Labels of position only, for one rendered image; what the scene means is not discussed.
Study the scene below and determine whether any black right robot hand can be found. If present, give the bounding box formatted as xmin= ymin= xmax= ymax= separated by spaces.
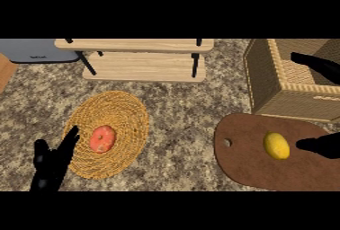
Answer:
xmin=289 ymin=51 xmax=340 ymax=160

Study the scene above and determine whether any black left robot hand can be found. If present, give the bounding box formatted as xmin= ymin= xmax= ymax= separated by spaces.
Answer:
xmin=27 ymin=125 xmax=81 ymax=192

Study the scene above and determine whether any yellow lemon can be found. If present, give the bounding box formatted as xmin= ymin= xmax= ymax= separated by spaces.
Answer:
xmin=263 ymin=131 xmax=292 ymax=161

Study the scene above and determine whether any brown wooden cutting board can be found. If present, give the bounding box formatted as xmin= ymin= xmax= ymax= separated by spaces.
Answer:
xmin=214 ymin=112 xmax=340 ymax=192

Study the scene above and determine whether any square wicker basket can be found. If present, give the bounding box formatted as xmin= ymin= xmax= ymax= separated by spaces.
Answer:
xmin=242 ymin=38 xmax=340 ymax=123

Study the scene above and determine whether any red-orange round fruit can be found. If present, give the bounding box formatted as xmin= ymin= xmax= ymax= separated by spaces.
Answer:
xmin=88 ymin=125 xmax=118 ymax=155

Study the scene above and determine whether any round woven straw placemat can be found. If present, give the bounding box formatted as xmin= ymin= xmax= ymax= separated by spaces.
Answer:
xmin=61 ymin=90 xmax=150 ymax=181

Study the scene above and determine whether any brown wooden block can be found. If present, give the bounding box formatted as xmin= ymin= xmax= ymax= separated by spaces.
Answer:
xmin=0 ymin=53 xmax=19 ymax=94

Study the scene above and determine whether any pale wooden tiered shelf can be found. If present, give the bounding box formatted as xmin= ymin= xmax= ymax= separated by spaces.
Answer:
xmin=53 ymin=38 xmax=215 ymax=84

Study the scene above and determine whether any grey rounded appliance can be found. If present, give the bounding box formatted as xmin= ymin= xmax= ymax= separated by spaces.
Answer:
xmin=0 ymin=38 xmax=81 ymax=64

